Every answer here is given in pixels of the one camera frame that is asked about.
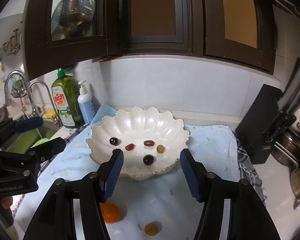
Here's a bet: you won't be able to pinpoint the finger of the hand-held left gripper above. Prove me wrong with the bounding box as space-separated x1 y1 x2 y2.
0 116 44 153
0 137 66 178

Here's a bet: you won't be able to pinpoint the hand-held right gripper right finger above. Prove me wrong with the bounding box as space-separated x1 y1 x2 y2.
179 149 278 240

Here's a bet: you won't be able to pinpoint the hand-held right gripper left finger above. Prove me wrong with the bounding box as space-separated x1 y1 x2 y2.
22 149 125 240

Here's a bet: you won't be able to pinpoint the large dark purple grape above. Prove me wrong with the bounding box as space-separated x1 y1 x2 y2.
143 154 155 166

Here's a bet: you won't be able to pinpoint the white scalloped bowl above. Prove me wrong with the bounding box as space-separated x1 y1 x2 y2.
86 106 190 180

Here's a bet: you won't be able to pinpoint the person's left hand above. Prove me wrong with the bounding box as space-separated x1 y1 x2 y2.
0 195 14 210

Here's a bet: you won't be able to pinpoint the green plastic basin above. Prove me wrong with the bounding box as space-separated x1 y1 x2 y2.
30 138 50 148

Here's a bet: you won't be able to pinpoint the steel sink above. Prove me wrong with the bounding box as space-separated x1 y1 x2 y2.
0 120 65 155

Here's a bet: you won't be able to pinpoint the orange tangerine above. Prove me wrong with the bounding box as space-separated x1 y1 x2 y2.
101 203 121 224

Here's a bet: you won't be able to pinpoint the thin steel faucet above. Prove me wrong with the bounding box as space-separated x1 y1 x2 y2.
27 81 61 128

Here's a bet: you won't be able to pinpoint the green dish soap bottle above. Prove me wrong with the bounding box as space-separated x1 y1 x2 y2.
51 69 84 129

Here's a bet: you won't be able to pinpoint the large steel faucet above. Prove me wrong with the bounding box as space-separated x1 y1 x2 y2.
4 70 32 120

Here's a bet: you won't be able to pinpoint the light blue cloth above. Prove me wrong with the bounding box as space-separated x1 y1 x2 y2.
14 104 240 240

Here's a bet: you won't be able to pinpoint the blue pump bottle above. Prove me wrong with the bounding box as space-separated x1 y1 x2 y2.
77 80 96 124

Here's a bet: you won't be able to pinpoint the grey checkered cloth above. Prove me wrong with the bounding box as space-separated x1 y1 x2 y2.
37 126 268 205

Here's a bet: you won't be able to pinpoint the yellow brown grape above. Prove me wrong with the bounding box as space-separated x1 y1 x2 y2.
144 223 158 236

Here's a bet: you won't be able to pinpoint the open brown window sash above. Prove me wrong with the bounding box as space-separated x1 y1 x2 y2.
22 0 108 81

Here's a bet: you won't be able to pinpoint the black knife block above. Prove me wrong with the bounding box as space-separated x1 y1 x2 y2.
234 84 297 165

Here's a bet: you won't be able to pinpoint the steel steamer plate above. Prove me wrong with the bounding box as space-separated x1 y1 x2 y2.
51 0 95 40

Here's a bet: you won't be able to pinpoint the black wire basket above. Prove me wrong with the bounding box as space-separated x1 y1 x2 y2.
10 79 28 98

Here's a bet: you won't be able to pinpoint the wall hooks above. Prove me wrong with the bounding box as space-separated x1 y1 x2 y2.
3 29 22 57

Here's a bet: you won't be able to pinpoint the black handled kitchen scissors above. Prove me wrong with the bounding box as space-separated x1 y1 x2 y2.
264 112 297 140

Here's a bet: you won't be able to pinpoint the white wall rack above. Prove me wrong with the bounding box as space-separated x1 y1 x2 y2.
271 0 300 33

